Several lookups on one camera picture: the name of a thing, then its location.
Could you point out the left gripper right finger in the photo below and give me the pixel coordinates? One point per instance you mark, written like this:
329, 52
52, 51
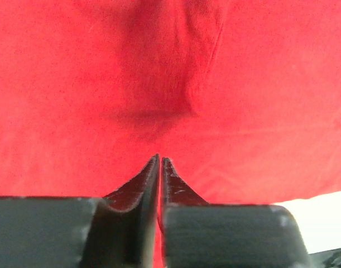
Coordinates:
174, 190

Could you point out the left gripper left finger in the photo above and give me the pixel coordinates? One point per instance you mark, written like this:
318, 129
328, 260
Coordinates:
139, 191

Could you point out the red t shirt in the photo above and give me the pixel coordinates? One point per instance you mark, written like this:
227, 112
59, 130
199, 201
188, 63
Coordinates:
244, 98

